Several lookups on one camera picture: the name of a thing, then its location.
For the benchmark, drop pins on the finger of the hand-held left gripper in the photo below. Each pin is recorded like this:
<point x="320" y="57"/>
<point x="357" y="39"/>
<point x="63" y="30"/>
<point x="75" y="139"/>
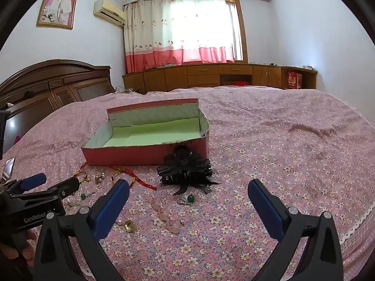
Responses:
<point x="66" y="186"/>
<point x="33" y="181"/>

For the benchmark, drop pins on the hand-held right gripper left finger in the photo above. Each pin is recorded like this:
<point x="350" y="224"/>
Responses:
<point x="112" y="210"/>

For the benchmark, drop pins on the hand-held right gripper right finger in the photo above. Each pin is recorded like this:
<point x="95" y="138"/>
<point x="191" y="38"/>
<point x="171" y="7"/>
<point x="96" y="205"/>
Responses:
<point x="265" y="210"/>

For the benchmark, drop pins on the green bead earring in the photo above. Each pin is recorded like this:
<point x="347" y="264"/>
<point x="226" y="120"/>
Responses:
<point x="83" y="196"/>

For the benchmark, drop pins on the pink flower hair clip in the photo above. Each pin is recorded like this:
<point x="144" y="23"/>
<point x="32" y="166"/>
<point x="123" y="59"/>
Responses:
<point x="162" y="212"/>

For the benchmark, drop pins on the pink cardboard box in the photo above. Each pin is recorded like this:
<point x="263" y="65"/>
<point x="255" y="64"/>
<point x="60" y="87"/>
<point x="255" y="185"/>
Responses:
<point x="146" y="152"/>

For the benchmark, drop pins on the green bead charm silver clasp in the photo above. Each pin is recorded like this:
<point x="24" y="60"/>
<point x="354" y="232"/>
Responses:
<point x="190" y="199"/>

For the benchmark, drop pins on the black bow hair clip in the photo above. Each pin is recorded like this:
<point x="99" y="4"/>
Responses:
<point x="181" y="169"/>

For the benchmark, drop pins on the person's left hand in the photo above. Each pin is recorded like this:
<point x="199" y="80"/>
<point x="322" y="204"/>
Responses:
<point x="28" y="251"/>

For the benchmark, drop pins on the pearl earring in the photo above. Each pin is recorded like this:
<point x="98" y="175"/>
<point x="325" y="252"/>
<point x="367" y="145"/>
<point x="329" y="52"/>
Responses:
<point x="119" y="221"/>

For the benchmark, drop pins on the clear bead earring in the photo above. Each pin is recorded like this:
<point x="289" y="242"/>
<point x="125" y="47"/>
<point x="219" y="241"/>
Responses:
<point x="69" y="202"/>

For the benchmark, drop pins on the pink floral bedsheet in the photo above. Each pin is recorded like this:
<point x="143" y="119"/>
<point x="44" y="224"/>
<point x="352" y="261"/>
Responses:
<point x="278" y="140"/>

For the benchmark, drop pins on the dark wooden headboard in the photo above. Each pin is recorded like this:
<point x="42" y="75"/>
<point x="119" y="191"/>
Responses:
<point x="52" y="93"/>

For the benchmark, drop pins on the red cloth bundle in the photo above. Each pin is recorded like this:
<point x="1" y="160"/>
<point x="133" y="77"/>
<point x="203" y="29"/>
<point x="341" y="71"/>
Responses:
<point x="240" y="83"/>

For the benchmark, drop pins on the red gift box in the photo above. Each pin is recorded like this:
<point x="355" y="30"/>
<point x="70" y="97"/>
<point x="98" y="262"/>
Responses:
<point x="294" y="80"/>

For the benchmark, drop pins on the long wooden cabinet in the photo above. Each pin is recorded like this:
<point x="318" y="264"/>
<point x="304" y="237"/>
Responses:
<point x="172" y="77"/>

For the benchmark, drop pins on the small white container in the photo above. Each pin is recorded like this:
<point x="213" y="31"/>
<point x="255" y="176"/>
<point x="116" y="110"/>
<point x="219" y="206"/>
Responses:
<point x="306" y="66"/>

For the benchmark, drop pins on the floral pink curtain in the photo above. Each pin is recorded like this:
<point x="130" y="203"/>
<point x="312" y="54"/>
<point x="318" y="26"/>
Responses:
<point x="152" y="35"/>

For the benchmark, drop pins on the framed wedding photo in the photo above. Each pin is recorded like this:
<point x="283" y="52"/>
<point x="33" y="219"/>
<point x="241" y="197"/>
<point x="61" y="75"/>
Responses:
<point x="58" y="5"/>

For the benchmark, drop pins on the wooden window frame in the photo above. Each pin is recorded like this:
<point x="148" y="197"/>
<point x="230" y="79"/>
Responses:
<point x="241" y="35"/>

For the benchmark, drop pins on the wall air conditioner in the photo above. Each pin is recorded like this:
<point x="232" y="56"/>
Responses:
<point x="108" y="11"/>

